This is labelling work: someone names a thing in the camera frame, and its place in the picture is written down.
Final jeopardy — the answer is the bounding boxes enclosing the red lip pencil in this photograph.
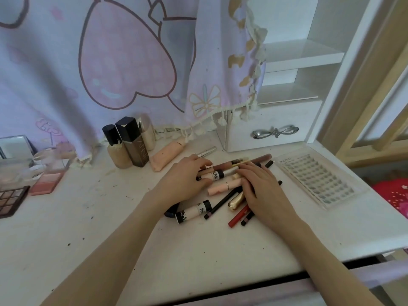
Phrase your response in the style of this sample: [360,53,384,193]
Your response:
[228,204,250,228]

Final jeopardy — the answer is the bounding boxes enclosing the white power strip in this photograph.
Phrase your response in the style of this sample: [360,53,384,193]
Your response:
[154,126,192,135]

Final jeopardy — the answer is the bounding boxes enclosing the clear false eyelash tray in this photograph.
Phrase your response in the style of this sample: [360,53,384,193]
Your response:
[275,153,372,210]

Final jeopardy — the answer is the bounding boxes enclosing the beige bottle with gold cap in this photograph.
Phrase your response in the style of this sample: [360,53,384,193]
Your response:
[138,114,157,151]

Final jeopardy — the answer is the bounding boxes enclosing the clear plastic container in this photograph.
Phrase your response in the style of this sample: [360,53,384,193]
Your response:
[31,143,78,176]

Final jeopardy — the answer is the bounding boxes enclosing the lilac butterfly print tasselled curtain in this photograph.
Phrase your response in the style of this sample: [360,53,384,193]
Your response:
[183,0,268,137]

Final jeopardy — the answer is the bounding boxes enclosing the brown lip gloss tube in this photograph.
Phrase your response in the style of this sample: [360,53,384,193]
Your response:
[199,157,250,176]

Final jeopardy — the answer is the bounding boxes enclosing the small table mirror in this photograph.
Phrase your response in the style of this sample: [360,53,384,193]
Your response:
[0,134,37,160]

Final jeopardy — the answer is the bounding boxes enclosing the white shelf cabinet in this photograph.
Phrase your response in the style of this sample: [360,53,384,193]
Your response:
[215,0,388,153]

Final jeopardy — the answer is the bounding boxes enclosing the brown rectangular foundation bottle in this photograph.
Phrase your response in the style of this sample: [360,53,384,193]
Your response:
[115,116,150,168]

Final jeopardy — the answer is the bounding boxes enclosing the pink blush palette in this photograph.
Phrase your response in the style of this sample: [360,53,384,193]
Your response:
[28,162,72,197]

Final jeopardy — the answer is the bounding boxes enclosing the person's right hand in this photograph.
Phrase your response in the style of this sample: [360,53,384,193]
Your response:
[237,162,302,234]

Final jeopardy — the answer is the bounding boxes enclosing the brown eyeshadow palette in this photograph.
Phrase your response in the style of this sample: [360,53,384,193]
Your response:
[0,185,31,220]

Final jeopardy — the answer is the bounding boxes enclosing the peach squeeze tube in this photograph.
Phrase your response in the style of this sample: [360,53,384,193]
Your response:
[149,139,189,173]

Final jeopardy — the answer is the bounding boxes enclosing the brown lip liner pencil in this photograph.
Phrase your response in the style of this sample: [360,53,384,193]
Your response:
[245,154,272,164]

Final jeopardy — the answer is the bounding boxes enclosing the long black eyeliner pencil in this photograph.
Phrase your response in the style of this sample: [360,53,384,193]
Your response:
[204,187,240,220]

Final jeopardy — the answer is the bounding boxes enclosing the lilac desk drawer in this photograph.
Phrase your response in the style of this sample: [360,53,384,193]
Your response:
[174,250,408,306]

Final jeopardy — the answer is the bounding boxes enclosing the person's left hand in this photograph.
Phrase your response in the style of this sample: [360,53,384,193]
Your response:
[145,155,213,218]

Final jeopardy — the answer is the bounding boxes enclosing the red patterned cloth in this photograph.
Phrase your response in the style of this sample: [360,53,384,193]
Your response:
[371,179,408,219]

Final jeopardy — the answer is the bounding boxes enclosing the person's left forearm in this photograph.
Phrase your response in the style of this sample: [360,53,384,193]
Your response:
[40,196,166,306]

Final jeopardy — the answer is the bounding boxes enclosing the white concealer tube black cap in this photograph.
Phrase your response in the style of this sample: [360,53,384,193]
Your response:
[176,200,213,225]
[196,168,239,182]

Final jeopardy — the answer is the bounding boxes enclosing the black round compact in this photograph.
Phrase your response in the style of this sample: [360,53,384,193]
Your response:
[164,203,183,219]

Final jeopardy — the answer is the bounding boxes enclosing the pink cosmetic tube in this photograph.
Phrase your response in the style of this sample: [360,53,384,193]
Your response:
[207,180,243,197]

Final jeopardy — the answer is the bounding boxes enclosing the lilac cartoon print curtain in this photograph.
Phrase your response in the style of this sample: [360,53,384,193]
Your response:
[0,0,204,163]

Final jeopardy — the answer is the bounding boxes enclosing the gold lipstick tube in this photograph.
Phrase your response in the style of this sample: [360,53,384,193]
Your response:
[227,191,248,210]

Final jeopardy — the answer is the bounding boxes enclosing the round beige foundation bottle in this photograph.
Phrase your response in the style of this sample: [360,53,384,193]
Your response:
[102,124,129,169]

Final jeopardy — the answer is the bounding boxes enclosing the silver mascara tube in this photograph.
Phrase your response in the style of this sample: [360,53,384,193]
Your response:
[196,146,217,158]

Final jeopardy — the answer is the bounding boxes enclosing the beige wooden frame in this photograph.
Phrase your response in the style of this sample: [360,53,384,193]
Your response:
[319,0,408,167]

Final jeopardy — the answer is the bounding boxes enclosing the silver bow drawer handle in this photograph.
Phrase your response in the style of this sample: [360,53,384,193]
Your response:
[252,125,299,139]

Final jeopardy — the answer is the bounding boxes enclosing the person's right forearm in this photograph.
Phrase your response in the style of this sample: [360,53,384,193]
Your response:
[280,218,388,306]

